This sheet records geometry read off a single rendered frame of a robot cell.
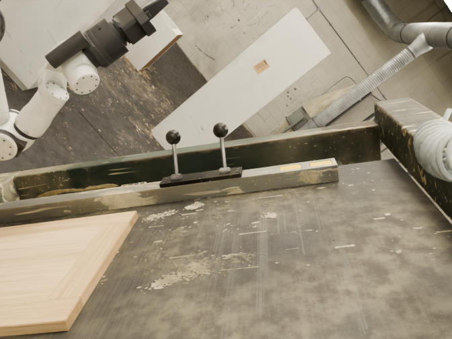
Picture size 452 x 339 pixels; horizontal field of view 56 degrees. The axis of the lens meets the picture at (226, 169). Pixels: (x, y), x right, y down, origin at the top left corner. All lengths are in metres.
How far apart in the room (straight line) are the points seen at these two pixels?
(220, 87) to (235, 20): 4.47
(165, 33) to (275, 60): 1.89
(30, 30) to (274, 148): 2.66
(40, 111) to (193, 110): 3.74
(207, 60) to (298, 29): 4.73
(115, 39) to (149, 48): 5.00
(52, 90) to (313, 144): 0.69
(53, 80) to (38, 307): 0.56
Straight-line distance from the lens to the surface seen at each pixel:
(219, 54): 9.09
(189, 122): 4.80
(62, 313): 0.73
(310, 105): 6.80
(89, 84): 1.04
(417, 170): 0.97
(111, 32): 1.02
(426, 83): 9.53
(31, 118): 1.12
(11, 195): 1.47
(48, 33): 3.53
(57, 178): 1.41
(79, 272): 0.82
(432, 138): 0.61
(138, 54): 6.07
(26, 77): 3.66
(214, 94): 4.70
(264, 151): 1.23
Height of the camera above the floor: 1.80
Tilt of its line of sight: 17 degrees down
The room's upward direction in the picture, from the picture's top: 53 degrees clockwise
